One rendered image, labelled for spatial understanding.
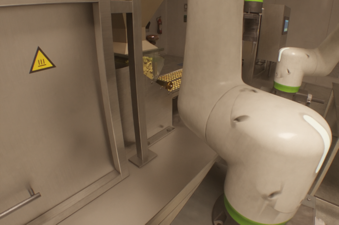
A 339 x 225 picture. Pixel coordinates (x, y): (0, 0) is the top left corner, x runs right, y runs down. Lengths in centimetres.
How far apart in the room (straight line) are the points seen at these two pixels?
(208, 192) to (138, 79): 35
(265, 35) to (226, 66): 121
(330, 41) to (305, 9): 399
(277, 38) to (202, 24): 122
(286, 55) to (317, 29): 403
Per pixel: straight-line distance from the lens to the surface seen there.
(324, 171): 154
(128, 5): 52
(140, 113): 60
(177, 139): 81
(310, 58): 95
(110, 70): 48
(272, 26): 151
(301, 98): 98
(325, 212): 189
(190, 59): 34
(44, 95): 45
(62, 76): 46
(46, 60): 44
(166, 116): 84
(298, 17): 494
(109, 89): 49
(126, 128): 70
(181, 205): 70
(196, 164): 70
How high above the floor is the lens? 127
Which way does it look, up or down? 24 degrees down
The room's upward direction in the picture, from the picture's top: straight up
